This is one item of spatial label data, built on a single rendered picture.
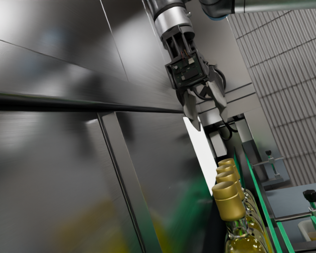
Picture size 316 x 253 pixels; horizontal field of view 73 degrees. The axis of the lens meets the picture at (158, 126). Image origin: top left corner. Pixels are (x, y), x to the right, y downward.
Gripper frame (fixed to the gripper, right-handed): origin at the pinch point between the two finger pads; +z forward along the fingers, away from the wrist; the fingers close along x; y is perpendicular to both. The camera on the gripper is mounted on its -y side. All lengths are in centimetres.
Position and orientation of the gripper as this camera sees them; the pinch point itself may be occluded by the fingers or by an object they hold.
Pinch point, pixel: (210, 121)
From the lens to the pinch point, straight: 48.6
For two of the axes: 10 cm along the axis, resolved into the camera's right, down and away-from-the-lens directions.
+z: 3.3, 9.4, -0.7
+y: -4.0, 0.8, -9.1
